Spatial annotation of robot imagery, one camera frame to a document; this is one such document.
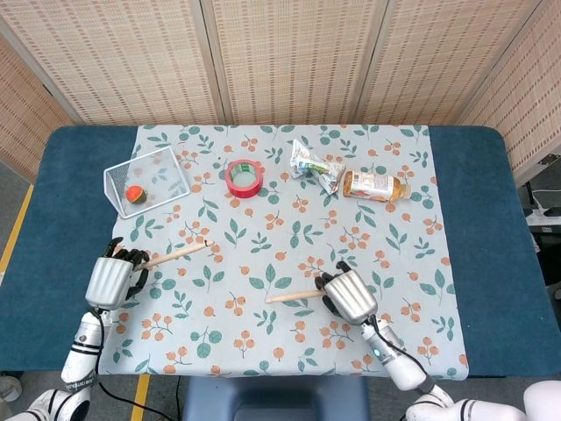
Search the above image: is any red tape roll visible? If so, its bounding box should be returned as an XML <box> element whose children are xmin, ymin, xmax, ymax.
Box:
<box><xmin>224</xmin><ymin>159</ymin><xmax>264</xmax><ymax>199</ymax></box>

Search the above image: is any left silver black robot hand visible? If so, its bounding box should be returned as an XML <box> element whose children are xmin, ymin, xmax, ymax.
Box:
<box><xmin>84</xmin><ymin>237</ymin><xmax>151</xmax><ymax>311</ymax></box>

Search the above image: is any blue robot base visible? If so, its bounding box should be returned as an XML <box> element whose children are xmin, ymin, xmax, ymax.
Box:
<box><xmin>182</xmin><ymin>375</ymin><xmax>370</xmax><ymax>421</ymax></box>

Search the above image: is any white wire mesh basket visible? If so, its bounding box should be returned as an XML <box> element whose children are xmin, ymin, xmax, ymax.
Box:
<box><xmin>103</xmin><ymin>146</ymin><xmax>192</xmax><ymax>220</ymax></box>

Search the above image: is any blue padded table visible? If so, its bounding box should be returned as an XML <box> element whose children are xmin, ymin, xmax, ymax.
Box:
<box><xmin>0</xmin><ymin>125</ymin><xmax>561</xmax><ymax>379</ymax></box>

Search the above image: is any plastic tea bottle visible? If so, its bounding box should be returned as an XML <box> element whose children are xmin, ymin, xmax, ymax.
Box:
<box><xmin>340</xmin><ymin>169</ymin><xmax>413</xmax><ymax>203</ymax></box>

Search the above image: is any crumpled snack wrapper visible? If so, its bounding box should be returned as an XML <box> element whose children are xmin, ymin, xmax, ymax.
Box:
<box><xmin>288</xmin><ymin>139</ymin><xmax>347</xmax><ymax>196</ymax></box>

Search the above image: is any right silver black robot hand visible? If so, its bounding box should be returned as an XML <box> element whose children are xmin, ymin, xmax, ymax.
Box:
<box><xmin>315</xmin><ymin>260</ymin><xmax>380</xmax><ymax>326</ymax></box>

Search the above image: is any floral patterned tablecloth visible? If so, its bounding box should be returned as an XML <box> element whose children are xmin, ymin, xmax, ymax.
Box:
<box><xmin>78</xmin><ymin>124</ymin><xmax>470</xmax><ymax>379</ymax></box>

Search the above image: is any bamboo folding screen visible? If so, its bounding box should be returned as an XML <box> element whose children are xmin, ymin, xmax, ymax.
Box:
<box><xmin>0</xmin><ymin>0</ymin><xmax>561</xmax><ymax>185</ymax></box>

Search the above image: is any wooden stick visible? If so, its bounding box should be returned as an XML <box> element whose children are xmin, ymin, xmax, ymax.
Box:
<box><xmin>265</xmin><ymin>289</ymin><xmax>328</xmax><ymax>304</ymax></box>
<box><xmin>132</xmin><ymin>239</ymin><xmax>216</xmax><ymax>272</ymax></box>

